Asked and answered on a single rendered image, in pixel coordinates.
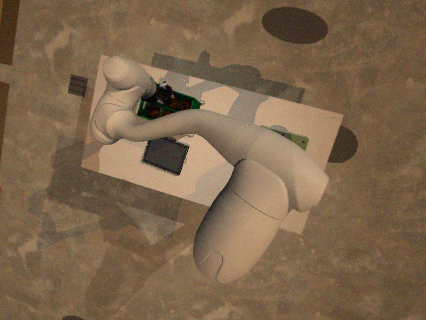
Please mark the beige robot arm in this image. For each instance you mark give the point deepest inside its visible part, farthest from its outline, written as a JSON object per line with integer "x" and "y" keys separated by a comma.
{"x": 271, "y": 175}

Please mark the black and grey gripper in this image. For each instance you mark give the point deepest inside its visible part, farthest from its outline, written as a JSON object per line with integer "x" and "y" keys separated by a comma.
{"x": 159, "y": 90}

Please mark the dark green crate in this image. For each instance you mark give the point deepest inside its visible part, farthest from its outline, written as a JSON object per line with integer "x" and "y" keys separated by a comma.
{"x": 142, "y": 112}

